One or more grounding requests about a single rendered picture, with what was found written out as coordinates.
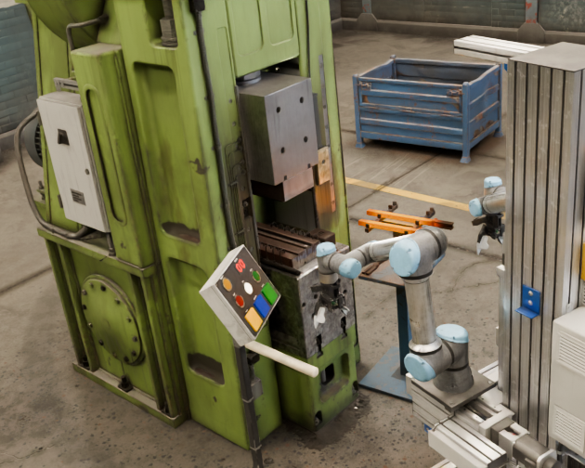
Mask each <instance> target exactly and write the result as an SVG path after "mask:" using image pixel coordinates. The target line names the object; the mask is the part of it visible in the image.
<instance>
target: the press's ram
mask: <svg viewBox="0 0 585 468"><path fill-rule="evenodd" d="M260 73H261V74H260V75H261V80H260V81H259V82H256V83H253V84H245V85H238V89H239V96H240V109H241V116H242V122H243V130H244V136H245V143H246V150H247V157H248V164H249V171H250V178H251V180H254V181H258V182H262V183H266V184H269V185H273V186H276V185H278V184H279V183H281V182H283V181H284V179H289V178H291V177H292V176H295V175H297V174H299V173H301V172H303V171H304V170H306V169H308V167H312V166H314V165H316V164H318V163H319V154H318V144H317V134H316V125H315V114H314V105H313V95H312V85H311V78H309V77H303V76H295V75H288V74H280V73H273V72H265V71H260Z"/></svg>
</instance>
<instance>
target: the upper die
mask: <svg viewBox="0 0 585 468"><path fill-rule="evenodd" d="M251 184H252V191H253V193H254V194H258V195H262V196H265V197H268V198H272V199H276V200H279V201H283V202H286V201H287V200H289V199H291V198H293V197H295V196H296V195H298V194H300V193H302V192H304V191H306V190H307V189H310V188H312V187H314V179H313V170H312V167H308V169H306V170H304V171H303V172H301V173H299V174H297V175H294V176H292V177H291V178H289V179H284V181H283V182H281V183H279V184H278V185H276V186H273V185H269V184H266V183H262V182H258V181H254V180H251Z"/></svg>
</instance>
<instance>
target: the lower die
mask: <svg viewBox="0 0 585 468"><path fill-rule="evenodd" d="M256 225H257V227H258V228H262V229H266V230H269V231H272V232H275V233H279V234H281V235H284V236H288V237H291V238H294V239H298V240H300V241H306V242H309V243H311V247H309V248H308V249H307V247H306V246H304V245H301V244H298V243H294V242H291V241H288V240H283V239H280V238H277V237H274V236H270V235H267V234H265V233H262V232H258V239H259V243H260V242H261V241H262V242H263V243H264V244H265V246H264V245H263V243H261V244H260V252H261V256H262V258H265V259H267V257H268V260H270V261H273V253H272V249H273V247H275V246H278V248H279V249H278V250H277V247H276V248H275V249H274V257H275V261H276V263H279V264H280V254H281V262H282V264H283V265H285V266H287V267H292V268H295V269H298V268H300V267H302V266H304V265H305V264H307V263H308V262H310V261H311V260H313V259H315V258H316V257H317V247H318V245H319V240H316V239H313V240H312V238H309V237H305V236H304V235H300V234H299V235H298V234H297V233H294V232H293V233H291V231H288V230H285V231H284V229H281V228H279V229H278V228H277V227H271V226H269V225H266V224H263V223H259V222H256ZM267 244H271V249H270V246H269V245H268V246H267ZM266 246H267V247H266ZM282 248H284V249H285V252H286V253H284V250H282V251H281V252H280V249H282ZM266 251H267V255H266Z"/></svg>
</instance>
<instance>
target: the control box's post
mask: <svg viewBox="0 0 585 468"><path fill-rule="evenodd" d="M232 340H233V345H234V349H235V355H236V360H237V366H238V372H239V377H240V389H241V394H242V398H243V399H245V400H247V401H248V400H249V399H250V398H252V397H253V392H252V386H251V380H250V373H249V368H248V362H247V356H246V350H245V345H243V346H240V345H239V344H238V343H237V341H236V340H235V339H234V338H233V336H232ZM243 406H244V411H245V417H246V422H247V429H248V435H249V440H250V446H251V447H252V448H254V449H256V448H257V447H258V446H259V445H260V439H259V434H258V427H257V421H256V415H255V410H254V400H252V401H251V402H250V403H247V402H245V401H243ZM252 448H251V452H252V457H253V468H264V464H263V457H262V451H261V447H260V449H258V450H253V449H252Z"/></svg>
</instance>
